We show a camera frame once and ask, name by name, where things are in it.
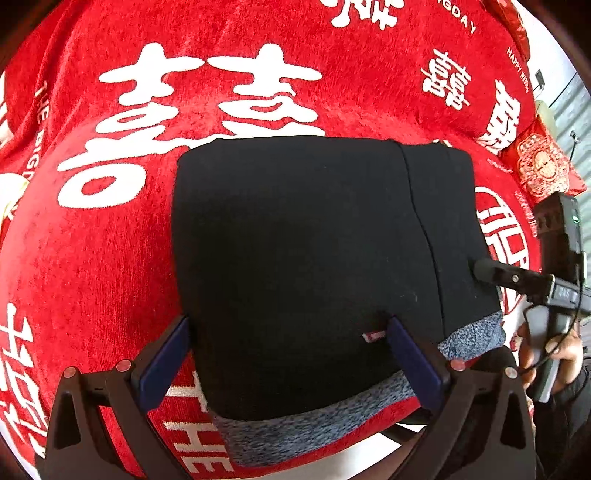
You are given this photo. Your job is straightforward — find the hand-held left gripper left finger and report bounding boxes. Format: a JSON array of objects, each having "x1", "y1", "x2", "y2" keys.
[{"x1": 36, "y1": 315, "x2": 192, "y2": 480}]

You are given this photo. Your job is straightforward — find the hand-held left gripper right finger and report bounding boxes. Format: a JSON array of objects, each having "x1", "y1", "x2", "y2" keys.
[{"x1": 387, "y1": 315, "x2": 539, "y2": 480}]

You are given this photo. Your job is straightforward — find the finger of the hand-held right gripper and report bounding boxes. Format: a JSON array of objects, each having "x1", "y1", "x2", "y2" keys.
[{"x1": 470, "y1": 258, "x2": 553, "y2": 298}]

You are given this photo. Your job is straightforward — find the black pants with grey waistband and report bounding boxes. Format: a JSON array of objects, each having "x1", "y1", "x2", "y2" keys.
[{"x1": 172, "y1": 134, "x2": 505, "y2": 467}]

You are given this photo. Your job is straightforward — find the person's right forearm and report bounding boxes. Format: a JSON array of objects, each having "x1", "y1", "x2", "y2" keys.
[{"x1": 531, "y1": 355, "x2": 591, "y2": 480}]

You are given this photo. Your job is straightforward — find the person's right hand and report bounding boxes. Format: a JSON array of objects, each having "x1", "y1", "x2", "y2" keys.
[{"x1": 510, "y1": 322, "x2": 586, "y2": 393}]

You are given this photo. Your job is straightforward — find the red patterned cushion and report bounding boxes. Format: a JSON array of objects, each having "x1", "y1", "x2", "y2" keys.
[{"x1": 499, "y1": 115, "x2": 588, "y2": 208}]

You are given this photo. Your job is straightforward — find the red printed blanket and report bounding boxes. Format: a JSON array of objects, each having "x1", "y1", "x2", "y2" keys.
[{"x1": 0, "y1": 0, "x2": 546, "y2": 480}]

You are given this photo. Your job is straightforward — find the red satin pillow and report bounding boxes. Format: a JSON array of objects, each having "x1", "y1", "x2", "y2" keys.
[{"x1": 485, "y1": 0, "x2": 534, "y2": 58}]

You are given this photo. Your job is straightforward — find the thin black cable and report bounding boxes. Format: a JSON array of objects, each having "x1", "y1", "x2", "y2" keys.
[{"x1": 516, "y1": 316, "x2": 583, "y2": 376}]

